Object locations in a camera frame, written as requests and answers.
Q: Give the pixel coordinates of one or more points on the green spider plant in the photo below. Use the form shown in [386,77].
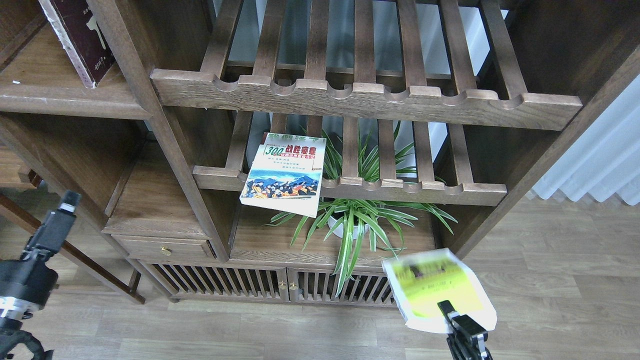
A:
[359,218]

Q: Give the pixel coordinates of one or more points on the white pleated curtain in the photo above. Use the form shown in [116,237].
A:
[605,160]

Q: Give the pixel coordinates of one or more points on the dark wooden bookshelf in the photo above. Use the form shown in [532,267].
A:
[490,92]

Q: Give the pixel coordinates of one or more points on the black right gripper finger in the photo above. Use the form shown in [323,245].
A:
[461,325]

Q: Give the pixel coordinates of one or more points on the colorful illustrated paperback book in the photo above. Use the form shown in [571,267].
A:
[286,174]

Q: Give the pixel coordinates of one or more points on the white plant pot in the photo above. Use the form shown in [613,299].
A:
[337,226]

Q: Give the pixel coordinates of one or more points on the right slatted cabinet door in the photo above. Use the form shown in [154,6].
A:
[320,287]

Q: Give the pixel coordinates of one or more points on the left slatted cabinet door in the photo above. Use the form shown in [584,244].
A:
[222,282]

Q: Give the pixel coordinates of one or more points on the yellow green cover book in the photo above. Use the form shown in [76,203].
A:
[419,281]

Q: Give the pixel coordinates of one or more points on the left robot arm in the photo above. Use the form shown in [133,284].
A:
[13,312]

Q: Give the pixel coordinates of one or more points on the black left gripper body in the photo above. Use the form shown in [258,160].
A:
[28,279]

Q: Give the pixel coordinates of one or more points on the slatted cabinet door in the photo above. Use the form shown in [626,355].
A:
[222,282]
[320,287]

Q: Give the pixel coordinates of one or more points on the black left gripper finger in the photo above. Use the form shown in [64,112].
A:
[51,235]

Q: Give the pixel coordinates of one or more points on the wooden drawer with brass knob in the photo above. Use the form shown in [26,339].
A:
[166,248]

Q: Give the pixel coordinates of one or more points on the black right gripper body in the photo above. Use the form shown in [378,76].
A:
[464,348]

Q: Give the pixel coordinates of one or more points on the maroon hardcover book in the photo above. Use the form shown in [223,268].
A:
[81,37]

